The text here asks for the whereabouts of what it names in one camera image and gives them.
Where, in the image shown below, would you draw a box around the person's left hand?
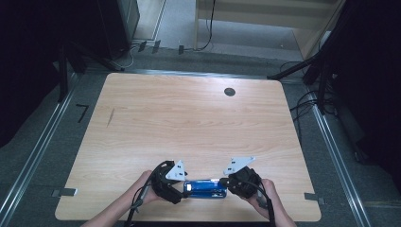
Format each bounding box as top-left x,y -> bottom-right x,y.
134,169 -> 164,206

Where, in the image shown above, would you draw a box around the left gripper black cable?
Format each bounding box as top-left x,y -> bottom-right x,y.
123,160 -> 175,227

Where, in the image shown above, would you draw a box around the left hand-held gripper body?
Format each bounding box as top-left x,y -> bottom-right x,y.
150,159 -> 189,205

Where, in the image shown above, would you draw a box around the blue stapler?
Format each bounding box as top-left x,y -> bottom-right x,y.
183,178 -> 228,200

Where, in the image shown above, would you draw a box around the metal floor rail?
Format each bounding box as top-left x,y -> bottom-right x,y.
306,91 -> 373,227
0,72 -> 79,227

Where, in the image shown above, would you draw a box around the light wooden furniture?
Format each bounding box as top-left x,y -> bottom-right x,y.
193,0 -> 348,61

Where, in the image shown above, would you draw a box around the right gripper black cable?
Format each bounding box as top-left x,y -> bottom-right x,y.
241,179 -> 277,227

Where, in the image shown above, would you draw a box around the dark curtain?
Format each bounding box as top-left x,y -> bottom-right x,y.
0,0 -> 107,149
325,0 -> 401,193

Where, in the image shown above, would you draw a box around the black cabinet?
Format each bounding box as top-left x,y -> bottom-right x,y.
96,0 -> 141,61

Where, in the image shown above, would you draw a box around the person's right hand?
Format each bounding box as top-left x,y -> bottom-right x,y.
245,178 -> 282,219

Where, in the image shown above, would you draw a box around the white floor cable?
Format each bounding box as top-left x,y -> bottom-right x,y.
114,44 -> 140,70

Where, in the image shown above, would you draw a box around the black metal stand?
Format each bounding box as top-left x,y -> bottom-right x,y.
57,42 -> 126,104
266,18 -> 337,115

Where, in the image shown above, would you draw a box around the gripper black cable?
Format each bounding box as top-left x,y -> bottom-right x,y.
241,179 -> 277,227
123,160 -> 175,227

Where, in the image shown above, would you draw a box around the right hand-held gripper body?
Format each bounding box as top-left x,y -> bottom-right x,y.
222,155 -> 263,201

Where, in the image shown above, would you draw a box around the black floor cables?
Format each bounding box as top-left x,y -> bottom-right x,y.
279,61 -> 339,147

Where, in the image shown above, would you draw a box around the grey tape piece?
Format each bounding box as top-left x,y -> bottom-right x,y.
304,192 -> 325,205
51,187 -> 78,199

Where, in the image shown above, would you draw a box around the black hanging cable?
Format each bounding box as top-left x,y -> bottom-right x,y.
183,0 -> 218,52

